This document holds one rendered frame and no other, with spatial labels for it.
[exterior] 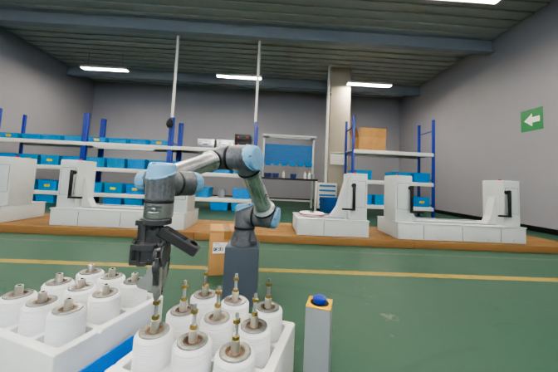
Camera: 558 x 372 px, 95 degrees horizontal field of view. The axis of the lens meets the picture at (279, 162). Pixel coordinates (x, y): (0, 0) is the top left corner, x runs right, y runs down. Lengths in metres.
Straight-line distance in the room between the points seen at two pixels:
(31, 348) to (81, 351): 0.12
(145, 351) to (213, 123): 9.10
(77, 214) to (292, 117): 7.49
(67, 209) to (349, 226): 3.09
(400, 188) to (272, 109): 7.00
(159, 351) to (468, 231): 3.37
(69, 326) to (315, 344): 0.70
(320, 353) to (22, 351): 0.82
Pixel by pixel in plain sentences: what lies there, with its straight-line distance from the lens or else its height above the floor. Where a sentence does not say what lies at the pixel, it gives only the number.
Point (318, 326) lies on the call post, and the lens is 0.85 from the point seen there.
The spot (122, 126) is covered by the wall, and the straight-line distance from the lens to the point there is 10.82.
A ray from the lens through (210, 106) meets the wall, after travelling 9.87.
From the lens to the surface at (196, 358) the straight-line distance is 0.78.
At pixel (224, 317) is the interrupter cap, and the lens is 0.90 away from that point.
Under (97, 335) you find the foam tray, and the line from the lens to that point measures 1.09.
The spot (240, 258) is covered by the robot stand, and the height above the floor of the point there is 0.24.
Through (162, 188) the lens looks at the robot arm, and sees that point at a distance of 0.74.
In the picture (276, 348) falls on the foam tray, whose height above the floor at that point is 0.18.
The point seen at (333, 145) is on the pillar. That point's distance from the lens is 7.29.
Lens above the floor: 0.66
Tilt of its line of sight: 4 degrees up
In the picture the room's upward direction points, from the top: 3 degrees clockwise
